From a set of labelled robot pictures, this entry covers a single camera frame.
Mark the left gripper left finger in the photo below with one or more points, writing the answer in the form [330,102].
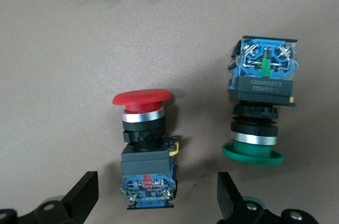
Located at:
[79,197]

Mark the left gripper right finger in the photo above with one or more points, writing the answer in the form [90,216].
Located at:
[229,200]

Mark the red mushroom push button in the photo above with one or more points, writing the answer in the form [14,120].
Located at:
[143,163]

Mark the green mushroom push button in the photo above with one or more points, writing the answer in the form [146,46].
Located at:
[262,89]

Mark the brown table cover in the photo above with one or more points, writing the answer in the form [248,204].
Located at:
[66,75]

